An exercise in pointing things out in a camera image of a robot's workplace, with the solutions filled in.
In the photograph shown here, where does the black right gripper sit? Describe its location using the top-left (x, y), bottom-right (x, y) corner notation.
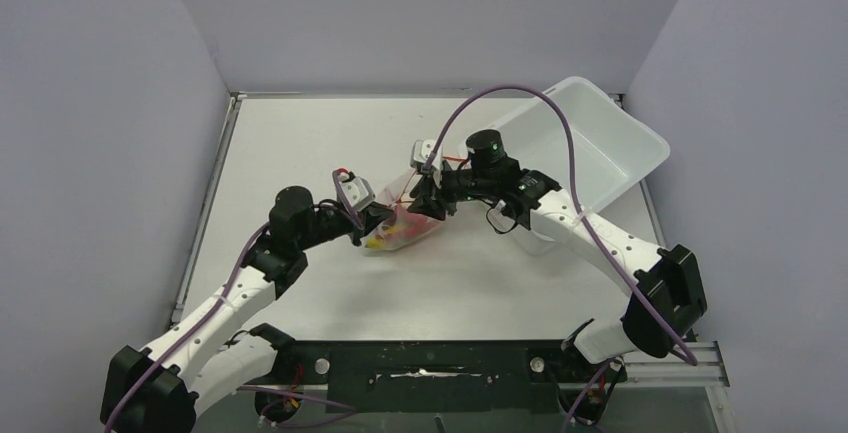
top-left (408, 160), bottom-right (495, 219)

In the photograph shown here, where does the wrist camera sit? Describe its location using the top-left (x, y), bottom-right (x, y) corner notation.
top-left (331, 168), bottom-right (375, 216)
top-left (410, 139), bottom-right (443, 175)

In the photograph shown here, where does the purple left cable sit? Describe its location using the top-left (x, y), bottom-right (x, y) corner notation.
top-left (102, 168), bottom-right (359, 433)

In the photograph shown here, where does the yellow banana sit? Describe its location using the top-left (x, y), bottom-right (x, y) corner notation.
top-left (364, 235), bottom-right (390, 251)

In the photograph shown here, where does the red chili pepper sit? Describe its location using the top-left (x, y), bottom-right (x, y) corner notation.
top-left (389, 208), bottom-right (439, 240)

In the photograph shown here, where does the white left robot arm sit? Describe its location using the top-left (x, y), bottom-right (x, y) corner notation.
top-left (101, 172), bottom-right (402, 432)

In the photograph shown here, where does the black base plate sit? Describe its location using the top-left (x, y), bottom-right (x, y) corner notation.
top-left (252, 340), bottom-right (628, 419)

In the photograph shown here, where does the clear zip top bag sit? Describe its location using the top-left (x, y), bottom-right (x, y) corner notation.
top-left (362, 168), bottom-right (443, 252)

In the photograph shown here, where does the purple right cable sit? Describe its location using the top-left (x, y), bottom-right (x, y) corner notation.
top-left (420, 84), bottom-right (699, 433)

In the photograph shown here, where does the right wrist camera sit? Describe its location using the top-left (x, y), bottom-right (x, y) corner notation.
top-left (410, 139), bottom-right (443, 175)

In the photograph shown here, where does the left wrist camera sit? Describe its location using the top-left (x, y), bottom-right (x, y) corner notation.
top-left (331, 168), bottom-right (375, 216)

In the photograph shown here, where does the purple cable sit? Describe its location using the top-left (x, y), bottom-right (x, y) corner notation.
top-left (102, 168), bottom-right (359, 433)
top-left (420, 84), bottom-right (699, 433)

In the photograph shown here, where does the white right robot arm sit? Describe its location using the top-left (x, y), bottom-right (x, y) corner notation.
top-left (412, 129), bottom-right (707, 380)

